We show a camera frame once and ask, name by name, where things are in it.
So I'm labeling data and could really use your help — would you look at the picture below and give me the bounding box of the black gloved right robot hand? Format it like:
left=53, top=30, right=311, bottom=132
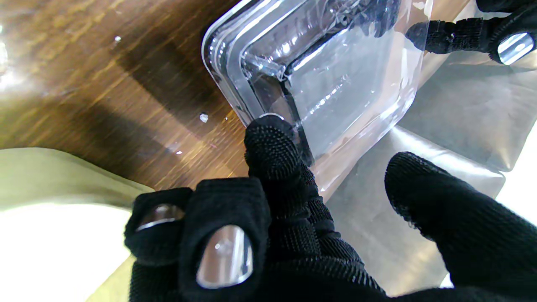
left=124, top=114, right=537, bottom=302

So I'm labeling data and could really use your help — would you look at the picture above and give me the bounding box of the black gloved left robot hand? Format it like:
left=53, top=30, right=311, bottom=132
left=405, top=0, right=537, bottom=65

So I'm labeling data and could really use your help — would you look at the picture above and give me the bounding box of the thin clear plastic tray lid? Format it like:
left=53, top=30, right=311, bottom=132
left=201, top=0, right=433, bottom=198

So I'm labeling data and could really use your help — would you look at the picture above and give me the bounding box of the kraft paper food container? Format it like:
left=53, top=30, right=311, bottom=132
left=0, top=147, right=156, bottom=302

